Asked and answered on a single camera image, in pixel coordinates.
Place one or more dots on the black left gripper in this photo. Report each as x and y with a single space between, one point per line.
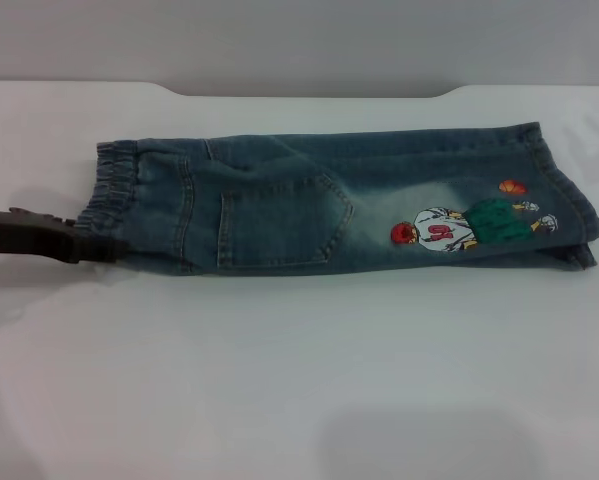
24 232

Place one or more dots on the blue denim shorts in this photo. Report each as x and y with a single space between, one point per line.
304 210

